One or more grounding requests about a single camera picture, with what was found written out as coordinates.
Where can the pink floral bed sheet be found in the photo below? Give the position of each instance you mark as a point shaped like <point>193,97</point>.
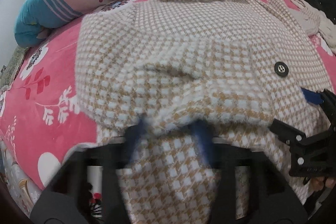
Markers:
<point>39,108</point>

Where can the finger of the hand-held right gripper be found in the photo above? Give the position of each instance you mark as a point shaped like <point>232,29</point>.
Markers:
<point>312,96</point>
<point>286,132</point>

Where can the person's right hand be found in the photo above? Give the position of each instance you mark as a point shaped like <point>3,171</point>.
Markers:
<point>321,184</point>

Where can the beige white houndstooth coat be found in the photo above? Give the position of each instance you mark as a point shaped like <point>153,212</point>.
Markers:
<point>183,43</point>

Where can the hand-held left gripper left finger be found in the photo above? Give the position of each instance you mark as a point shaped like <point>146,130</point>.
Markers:
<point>139,130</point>

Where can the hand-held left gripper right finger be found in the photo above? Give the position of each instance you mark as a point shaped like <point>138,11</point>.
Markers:
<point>200,140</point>

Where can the patterned bed skirt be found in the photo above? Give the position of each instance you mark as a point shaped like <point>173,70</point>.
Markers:
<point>18,187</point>

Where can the grey green patterned mat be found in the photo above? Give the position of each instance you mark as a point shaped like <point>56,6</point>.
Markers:
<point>13,66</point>

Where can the beige knit blanket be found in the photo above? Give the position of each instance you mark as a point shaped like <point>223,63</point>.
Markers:
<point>309,19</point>

